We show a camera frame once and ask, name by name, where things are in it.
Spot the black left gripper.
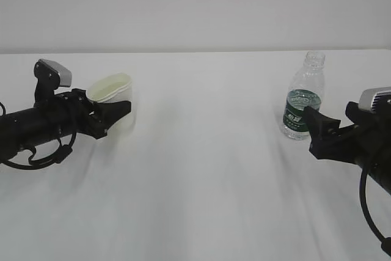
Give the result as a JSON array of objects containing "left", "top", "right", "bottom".
[{"left": 54, "top": 88, "right": 131, "bottom": 139}]

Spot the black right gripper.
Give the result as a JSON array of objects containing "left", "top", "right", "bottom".
[{"left": 303, "top": 101, "right": 390, "bottom": 166}]

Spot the white paper cup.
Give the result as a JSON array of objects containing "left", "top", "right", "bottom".
[{"left": 86, "top": 73, "right": 135, "bottom": 138}]

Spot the clear green-label water bottle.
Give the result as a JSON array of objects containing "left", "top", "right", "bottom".
[{"left": 281, "top": 51, "right": 326, "bottom": 141}]

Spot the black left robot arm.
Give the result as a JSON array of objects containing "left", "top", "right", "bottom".
[{"left": 1, "top": 89, "right": 131, "bottom": 161}]

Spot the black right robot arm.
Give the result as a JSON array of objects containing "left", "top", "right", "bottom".
[{"left": 303, "top": 101, "right": 390, "bottom": 193}]

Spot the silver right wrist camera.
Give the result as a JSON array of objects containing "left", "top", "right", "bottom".
[{"left": 358, "top": 86, "right": 390, "bottom": 113}]

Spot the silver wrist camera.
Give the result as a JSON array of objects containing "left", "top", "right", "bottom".
[
  {"left": 358, "top": 86, "right": 390, "bottom": 113},
  {"left": 34, "top": 59, "right": 72, "bottom": 104}
]

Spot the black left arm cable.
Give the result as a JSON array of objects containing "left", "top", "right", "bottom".
[{"left": 0, "top": 101, "right": 77, "bottom": 171}]

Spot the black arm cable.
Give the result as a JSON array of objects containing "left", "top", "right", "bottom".
[
  {"left": 0, "top": 101, "right": 77, "bottom": 171},
  {"left": 359, "top": 166, "right": 391, "bottom": 259}
]

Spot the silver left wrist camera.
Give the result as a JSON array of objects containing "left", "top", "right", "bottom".
[{"left": 34, "top": 59, "right": 72, "bottom": 104}]

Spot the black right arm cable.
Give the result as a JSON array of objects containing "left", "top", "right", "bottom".
[{"left": 359, "top": 166, "right": 391, "bottom": 259}]

